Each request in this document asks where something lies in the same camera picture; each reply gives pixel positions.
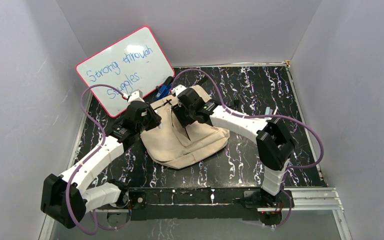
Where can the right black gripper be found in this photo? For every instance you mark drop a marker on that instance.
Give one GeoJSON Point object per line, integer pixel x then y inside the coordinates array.
{"type": "Point", "coordinates": [177, 110]}

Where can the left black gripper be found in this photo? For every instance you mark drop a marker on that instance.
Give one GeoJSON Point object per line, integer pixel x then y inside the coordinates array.
{"type": "Point", "coordinates": [152, 115]}

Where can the beige backpack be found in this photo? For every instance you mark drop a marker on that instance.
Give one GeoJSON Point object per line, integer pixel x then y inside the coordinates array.
{"type": "Point", "coordinates": [178, 147]}

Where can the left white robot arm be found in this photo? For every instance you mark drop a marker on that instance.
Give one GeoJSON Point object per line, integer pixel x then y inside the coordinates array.
{"type": "Point", "coordinates": [68, 197]}

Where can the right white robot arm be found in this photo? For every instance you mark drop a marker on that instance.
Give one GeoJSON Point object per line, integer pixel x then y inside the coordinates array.
{"type": "Point", "coordinates": [275, 144]}

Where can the pink framed whiteboard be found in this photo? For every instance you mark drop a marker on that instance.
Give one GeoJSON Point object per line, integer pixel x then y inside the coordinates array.
{"type": "Point", "coordinates": [135, 62]}

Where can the black base frame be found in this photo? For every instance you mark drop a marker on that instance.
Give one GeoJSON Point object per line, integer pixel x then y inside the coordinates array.
{"type": "Point", "coordinates": [240, 203]}

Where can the aluminium rail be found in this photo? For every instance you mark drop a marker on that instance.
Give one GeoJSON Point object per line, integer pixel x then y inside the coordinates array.
{"type": "Point", "coordinates": [305, 199]}

